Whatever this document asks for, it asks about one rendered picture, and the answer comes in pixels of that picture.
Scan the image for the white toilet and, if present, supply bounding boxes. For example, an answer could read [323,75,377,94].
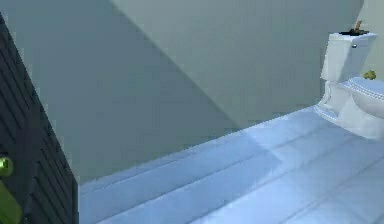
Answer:
[313,31,384,140]

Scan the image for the small yellow-green object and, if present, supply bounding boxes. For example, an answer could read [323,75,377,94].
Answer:
[362,69,378,81]

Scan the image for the small black and tan object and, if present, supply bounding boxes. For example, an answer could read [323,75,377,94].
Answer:
[339,20,370,37]

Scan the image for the brass door handle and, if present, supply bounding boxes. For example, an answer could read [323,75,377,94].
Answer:
[0,155,24,224]

